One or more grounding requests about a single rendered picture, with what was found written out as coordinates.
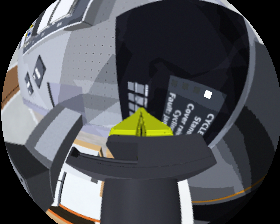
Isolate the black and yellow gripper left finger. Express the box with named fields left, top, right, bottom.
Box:
left=109, top=108, right=141, bottom=136

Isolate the white pcr plate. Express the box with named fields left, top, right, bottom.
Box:
left=37, top=0, right=62, bottom=34
left=50, top=0, right=78, bottom=24

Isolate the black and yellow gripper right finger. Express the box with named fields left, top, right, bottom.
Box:
left=141, top=108, right=173, bottom=136

